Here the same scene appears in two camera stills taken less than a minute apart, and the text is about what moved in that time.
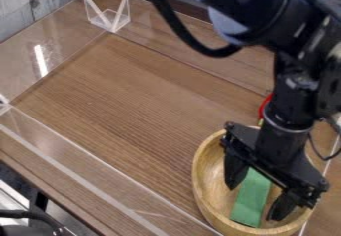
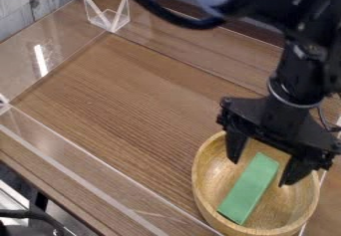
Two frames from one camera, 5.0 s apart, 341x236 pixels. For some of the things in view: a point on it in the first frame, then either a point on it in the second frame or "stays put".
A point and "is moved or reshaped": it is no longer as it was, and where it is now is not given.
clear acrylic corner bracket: (110, 20) stays put
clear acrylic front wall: (85, 183) stays put
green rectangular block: (252, 199) is moved or reshaped
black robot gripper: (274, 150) → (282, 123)
